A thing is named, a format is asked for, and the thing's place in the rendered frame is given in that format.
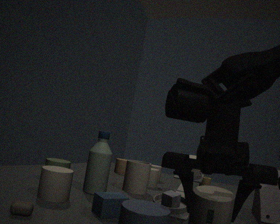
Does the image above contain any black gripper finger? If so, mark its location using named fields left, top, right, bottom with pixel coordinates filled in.
left=173, top=171, right=194, bottom=213
left=231, top=180, right=262, bottom=222

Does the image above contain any dark bottle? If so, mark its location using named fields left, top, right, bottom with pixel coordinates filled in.
left=83, top=131, right=112, bottom=195

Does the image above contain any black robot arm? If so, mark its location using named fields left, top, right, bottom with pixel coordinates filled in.
left=165, top=45, right=280, bottom=176

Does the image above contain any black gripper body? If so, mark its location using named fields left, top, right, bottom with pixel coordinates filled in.
left=161, top=125, right=278, bottom=186

